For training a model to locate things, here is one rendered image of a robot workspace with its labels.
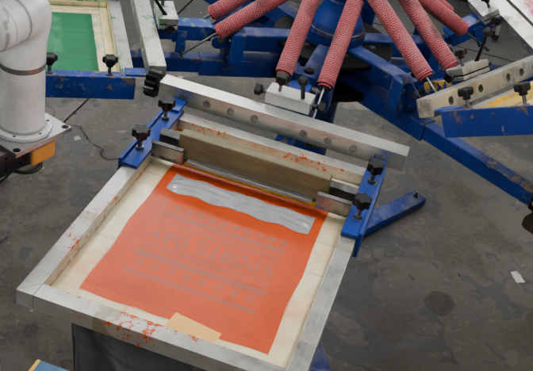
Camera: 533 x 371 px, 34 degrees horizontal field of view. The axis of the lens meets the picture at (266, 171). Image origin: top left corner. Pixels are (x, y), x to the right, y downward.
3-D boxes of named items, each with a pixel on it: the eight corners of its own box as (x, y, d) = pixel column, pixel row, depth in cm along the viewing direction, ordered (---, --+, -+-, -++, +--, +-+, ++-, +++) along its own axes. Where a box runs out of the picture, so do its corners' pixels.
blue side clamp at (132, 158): (135, 186, 211) (137, 162, 207) (116, 181, 212) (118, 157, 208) (181, 128, 236) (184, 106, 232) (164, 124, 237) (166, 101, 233)
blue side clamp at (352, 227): (356, 258, 203) (362, 235, 199) (335, 251, 203) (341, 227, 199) (380, 190, 227) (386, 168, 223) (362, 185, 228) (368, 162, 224)
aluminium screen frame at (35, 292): (297, 403, 163) (301, 389, 161) (15, 303, 172) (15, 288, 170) (377, 185, 227) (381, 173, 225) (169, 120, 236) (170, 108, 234)
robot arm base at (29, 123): (-31, 119, 189) (-33, 55, 180) (14, 100, 198) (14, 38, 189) (20, 150, 183) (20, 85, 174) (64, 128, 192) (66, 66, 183)
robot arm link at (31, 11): (58, 61, 184) (60, -10, 175) (17, 85, 174) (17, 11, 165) (21, 46, 187) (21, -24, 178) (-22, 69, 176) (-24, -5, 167)
